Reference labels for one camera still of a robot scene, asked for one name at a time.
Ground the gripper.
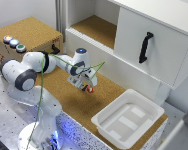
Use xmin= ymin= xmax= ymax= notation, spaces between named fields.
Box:
xmin=67 ymin=68 xmax=99 ymax=90

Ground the pink block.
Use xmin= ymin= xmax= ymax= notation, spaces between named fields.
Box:
xmin=86 ymin=85 xmax=95 ymax=94

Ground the white cabinet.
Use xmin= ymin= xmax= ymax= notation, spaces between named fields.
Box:
xmin=64 ymin=0 xmax=188 ymax=108

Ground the white plastic box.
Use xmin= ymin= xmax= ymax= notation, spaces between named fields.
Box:
xmin=90 ymin=88 xmax=166 ymax=149

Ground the green button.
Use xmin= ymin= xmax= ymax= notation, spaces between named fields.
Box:
xmin=15 ymin=43 xmax=28 ymax=54

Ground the wooden drawer box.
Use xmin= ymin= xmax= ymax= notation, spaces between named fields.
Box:
xmin=0 ymin=16 xmax=65 ymax=66

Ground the blue button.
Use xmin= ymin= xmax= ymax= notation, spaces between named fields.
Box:
xmin=8 ymin=38 xmax=21 ymax=49

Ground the red button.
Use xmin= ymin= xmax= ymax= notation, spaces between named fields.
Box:
xmin=2 ymin=34 xmax=14 ymax=45

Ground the white sliding door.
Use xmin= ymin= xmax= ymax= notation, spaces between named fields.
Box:
xmin=112 ymin=6 xmax=188 ymax=89

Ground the black drawer handle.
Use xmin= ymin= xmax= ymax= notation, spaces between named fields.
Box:
xmin=51 ymin=43 xmax=61 ymax=55

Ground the green cable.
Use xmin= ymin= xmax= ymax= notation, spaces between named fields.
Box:
xmin=25 ymin=53 xmax=106 ymax=150

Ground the black door handle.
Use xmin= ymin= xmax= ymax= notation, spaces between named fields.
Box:
xmin=138 ymin=31 xmax=155 ymax=65

